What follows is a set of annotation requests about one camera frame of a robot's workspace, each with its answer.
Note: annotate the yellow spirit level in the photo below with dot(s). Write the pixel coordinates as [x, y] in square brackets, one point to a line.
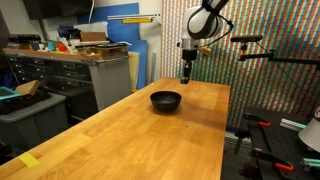
[137, 21]

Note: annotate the large blue foam board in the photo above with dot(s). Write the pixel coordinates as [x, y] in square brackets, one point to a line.
[123, 31]

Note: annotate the narrow blue foam board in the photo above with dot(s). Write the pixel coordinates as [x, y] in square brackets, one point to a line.
[141, 63]

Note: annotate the teal cup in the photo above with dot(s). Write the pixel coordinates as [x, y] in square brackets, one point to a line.
[51, 45]

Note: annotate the brown wooden block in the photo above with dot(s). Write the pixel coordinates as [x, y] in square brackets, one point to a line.
[28, 87]

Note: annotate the yellow sticky note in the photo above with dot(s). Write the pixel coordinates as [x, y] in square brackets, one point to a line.
[29, 159]

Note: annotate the black stereo camera bar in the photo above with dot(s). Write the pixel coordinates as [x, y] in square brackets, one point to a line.
[246, 38]

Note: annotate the dark wall monitor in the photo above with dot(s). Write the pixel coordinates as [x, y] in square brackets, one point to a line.
[56, 8]

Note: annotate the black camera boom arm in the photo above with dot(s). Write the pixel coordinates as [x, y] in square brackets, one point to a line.
[290, 60]

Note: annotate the black bowl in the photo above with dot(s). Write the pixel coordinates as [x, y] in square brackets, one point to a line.
[165, 100]

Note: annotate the teal bar piece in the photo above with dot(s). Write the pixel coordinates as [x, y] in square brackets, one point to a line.
[311, 162]

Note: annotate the dark blue box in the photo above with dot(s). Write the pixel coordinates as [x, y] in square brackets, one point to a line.
[68, 32]

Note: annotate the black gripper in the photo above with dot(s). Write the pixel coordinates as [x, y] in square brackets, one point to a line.
[188, 56]

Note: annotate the grey storage bin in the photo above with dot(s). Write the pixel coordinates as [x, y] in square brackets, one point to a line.
[33, 123]

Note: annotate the aluminium extrusion bar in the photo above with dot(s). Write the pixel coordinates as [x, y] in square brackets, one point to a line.
[291, 124]

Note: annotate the white metal rail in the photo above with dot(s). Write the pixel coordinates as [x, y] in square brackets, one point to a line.
[133, 16]

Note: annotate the colourful striped backdrop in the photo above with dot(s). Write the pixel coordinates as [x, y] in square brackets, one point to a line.
[266, 93]

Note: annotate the black foam case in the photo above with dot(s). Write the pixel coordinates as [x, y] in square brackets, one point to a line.
[26, 100]

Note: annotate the black sensor bar device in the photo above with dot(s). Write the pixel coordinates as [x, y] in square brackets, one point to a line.
[25, 38]

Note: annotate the cardboard box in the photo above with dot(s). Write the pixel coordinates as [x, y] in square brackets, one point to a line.
[93, 36]

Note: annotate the teal tray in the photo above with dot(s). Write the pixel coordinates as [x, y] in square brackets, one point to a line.
[8, 93]

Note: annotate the black perforated breadboard table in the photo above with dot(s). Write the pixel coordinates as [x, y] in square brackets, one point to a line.
[283, 143]

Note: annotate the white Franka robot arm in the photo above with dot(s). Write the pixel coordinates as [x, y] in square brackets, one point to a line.
[203, 21]

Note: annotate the orange small item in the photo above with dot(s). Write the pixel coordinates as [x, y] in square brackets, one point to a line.
[61, 47]

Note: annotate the grey metal drawer cabinet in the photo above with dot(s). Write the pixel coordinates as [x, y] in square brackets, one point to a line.
[106, 80]

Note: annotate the aluminium floor rail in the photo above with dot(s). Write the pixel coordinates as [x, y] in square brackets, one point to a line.
[235, 137]

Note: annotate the beige foam board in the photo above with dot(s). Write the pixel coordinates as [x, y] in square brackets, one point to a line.
[133, 70]

